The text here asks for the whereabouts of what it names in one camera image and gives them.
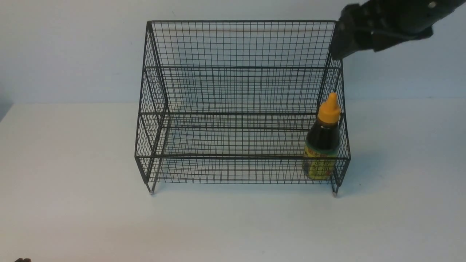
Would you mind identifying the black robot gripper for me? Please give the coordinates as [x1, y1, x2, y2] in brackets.
[329, 0, 465, 60]

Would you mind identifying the dark seasoning bottle yellow cap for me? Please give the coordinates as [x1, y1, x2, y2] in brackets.
[302, 92, 341, 180]

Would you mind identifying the small dark object at corner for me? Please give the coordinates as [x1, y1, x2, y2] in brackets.
[15, 258, 32, 262]

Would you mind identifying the black wire mesh shelf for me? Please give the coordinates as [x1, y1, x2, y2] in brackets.
[134, 20, 351, 196]

